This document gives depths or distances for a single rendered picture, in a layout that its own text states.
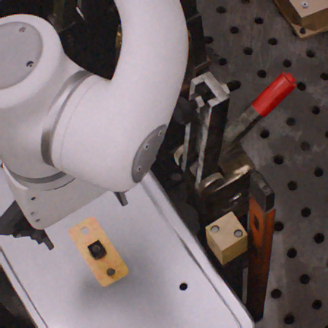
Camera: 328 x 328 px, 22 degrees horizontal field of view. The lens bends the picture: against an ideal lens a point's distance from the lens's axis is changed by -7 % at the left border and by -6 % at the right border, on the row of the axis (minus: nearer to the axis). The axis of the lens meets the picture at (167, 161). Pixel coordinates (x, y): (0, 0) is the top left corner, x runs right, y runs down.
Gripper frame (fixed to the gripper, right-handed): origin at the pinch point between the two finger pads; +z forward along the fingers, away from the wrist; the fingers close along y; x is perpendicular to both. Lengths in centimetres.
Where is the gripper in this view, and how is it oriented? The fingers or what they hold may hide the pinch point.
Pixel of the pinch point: (79, 213)
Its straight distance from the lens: 89.0
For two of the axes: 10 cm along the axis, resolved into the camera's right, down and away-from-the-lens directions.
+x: 5.2, 7.5, -4.0
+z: 0.9, 4.1, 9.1
